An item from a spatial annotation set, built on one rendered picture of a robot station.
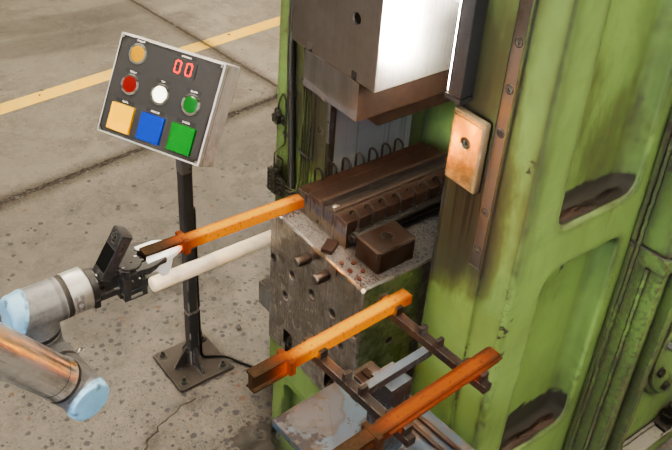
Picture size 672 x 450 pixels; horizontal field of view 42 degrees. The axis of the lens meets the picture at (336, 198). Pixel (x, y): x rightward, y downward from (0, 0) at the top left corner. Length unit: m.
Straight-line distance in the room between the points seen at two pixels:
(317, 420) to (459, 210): 0.56
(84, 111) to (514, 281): 3.03
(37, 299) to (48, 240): 1.92
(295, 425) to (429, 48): 0.87
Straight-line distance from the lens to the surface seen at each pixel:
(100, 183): 3.99
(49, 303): 1.79
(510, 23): 1.71
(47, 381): 1.69
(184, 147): 2.33
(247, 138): 4.27
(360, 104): 1.90
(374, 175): 2.25
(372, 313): 1.84
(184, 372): 3.07
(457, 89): 1.80
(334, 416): 2.00
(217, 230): 1.92
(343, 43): 1.88
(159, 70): 2.40
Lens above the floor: 2.24
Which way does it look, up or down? 35 degrees down
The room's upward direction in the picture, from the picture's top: 4 degrees clockwise
